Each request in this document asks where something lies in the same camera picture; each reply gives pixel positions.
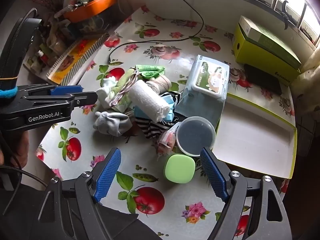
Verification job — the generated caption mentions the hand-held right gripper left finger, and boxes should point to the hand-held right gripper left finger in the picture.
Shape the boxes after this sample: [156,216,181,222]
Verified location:
[37,147,122,240]

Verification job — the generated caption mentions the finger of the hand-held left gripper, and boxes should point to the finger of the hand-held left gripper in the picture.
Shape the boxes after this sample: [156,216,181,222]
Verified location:
[18,84,84,97]
[22,91,99,107]

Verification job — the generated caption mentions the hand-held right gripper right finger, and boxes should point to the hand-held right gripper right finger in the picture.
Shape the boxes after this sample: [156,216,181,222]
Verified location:
[199,147,293,240]

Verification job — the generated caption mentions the white tray box green rim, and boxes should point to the white tray box green rim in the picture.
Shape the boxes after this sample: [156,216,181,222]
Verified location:
[215,90,298,179]

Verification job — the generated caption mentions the clear plastic packet red contents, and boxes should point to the clear plastic packet red contents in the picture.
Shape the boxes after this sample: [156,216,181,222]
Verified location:
[155,122,182,162]

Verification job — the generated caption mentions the black and white striped sock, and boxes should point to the black and white striped sock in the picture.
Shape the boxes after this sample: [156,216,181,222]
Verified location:
[135,120,175,139]
[160,91,182,110]

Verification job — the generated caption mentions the person's left hand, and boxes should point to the person's left hand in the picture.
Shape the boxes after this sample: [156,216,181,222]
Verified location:
[11,129,29,169]

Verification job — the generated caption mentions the striped-edge picture book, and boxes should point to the striped-edge picture book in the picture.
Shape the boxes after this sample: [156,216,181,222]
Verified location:
[24,34,110,85]

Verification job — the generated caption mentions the green rounded square case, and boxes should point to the green rounded square case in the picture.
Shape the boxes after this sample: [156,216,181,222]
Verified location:
[164,154,196,184]

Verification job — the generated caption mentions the grey sock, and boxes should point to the grey sock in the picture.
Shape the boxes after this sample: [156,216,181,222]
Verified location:
[94,111,132,137]

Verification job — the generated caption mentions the green towel red-white trim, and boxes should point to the green towel red-white trim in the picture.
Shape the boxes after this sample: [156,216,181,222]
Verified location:
[110,69,140,113]

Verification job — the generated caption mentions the pile of assorted packets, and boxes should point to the pile of assorted packets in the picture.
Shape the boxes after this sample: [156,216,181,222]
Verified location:
[30,17,110,65]

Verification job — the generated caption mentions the light blue face mask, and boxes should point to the light blue face mask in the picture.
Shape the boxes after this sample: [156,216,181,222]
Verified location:
[134,97,175,124]

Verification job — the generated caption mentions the green printed cloth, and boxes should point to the green printed cloth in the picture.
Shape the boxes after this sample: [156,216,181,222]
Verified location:
[135,64,165,79]

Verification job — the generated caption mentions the orange plastic basket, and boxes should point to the orange plastic basket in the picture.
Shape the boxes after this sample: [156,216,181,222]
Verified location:
[62,0,118,23]

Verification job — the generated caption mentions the wet wipes pack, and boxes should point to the wet wipes pack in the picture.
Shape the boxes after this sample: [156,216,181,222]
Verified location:
[174,54,230,128]

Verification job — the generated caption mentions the floral vinyl tablecloth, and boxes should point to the floral vinyl tablecloth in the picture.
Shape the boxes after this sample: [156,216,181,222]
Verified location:
[35,5,297,240]

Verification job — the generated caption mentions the lime green cardboard box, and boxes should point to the lime green cardboard box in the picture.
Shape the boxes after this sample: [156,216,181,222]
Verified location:
[232,15,302,84]

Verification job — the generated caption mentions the green and white carton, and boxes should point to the green and white carton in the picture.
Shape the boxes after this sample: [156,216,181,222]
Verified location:
[237,16,302,70]

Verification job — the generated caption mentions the cream dotted curtain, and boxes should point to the cream dotted curtain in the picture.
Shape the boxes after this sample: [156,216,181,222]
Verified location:
[300,45,320,80]

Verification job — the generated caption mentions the black hanging hook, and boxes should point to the black hanging hook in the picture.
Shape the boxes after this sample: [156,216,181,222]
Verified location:
[281,0,290,29]

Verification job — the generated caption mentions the black power cable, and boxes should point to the black power cable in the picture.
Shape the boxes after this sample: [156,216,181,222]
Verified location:
[108,0,205,63]

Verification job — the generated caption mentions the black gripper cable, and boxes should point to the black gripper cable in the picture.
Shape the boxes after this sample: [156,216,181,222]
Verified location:
[0,132,49,217]

